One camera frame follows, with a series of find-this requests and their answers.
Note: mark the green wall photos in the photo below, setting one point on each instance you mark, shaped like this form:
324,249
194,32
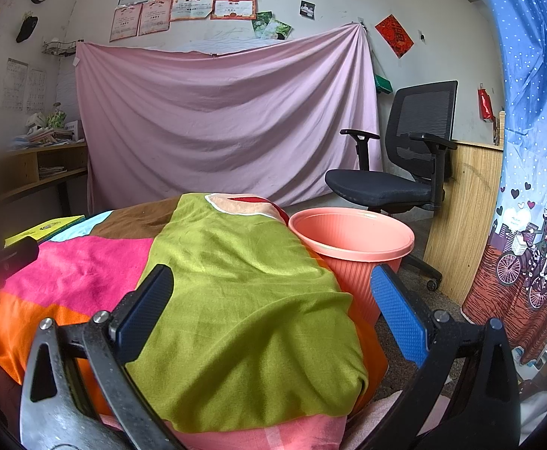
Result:
273,28

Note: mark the red hanging bag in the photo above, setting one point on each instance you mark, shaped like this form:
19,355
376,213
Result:
486,105

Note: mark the blue printed curtain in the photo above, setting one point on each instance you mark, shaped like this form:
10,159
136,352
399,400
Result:
535,126

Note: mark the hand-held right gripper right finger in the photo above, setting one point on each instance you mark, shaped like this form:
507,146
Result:
397,314

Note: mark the wooden shelf desk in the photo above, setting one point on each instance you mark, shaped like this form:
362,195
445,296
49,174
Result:
25,161

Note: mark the wooden partition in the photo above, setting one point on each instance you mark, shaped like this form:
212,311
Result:
465,206

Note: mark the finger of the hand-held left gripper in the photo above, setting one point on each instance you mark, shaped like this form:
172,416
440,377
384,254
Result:
11,253

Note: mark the small portrait photo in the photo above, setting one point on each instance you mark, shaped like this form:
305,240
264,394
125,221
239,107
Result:
307,9

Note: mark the pink hanging sheet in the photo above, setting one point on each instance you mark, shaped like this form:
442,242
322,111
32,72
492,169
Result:
226,122

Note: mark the green dustpan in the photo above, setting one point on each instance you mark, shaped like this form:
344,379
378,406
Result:
382,85

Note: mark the yellow book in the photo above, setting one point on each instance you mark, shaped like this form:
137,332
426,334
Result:
43,229

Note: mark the pile of papers and books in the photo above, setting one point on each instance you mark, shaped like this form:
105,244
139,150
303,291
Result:
43,136

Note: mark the wall calendar sheets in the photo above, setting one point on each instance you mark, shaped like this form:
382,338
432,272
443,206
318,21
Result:
22,84

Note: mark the pink checked bedding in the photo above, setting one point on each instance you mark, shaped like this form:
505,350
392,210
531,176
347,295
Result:
278,436

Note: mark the papers on lower shelf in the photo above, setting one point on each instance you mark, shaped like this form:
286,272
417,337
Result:
53,172

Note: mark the red paper wall decoration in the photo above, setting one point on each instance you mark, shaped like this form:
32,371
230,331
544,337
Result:
395,35

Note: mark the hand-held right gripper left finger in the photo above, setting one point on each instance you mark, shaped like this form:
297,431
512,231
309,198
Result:
144,307

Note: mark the green floral bag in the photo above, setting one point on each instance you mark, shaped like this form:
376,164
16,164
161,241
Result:
57,118

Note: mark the black office chair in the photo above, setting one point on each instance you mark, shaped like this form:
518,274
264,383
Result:
376,190

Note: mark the pink plastic waste bin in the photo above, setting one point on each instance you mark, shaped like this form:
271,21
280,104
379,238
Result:
353,253

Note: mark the black hat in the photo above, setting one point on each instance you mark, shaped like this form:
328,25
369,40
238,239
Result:
26,28

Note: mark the multicoloured patchwork blanket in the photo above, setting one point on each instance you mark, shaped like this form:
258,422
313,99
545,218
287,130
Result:
245,300

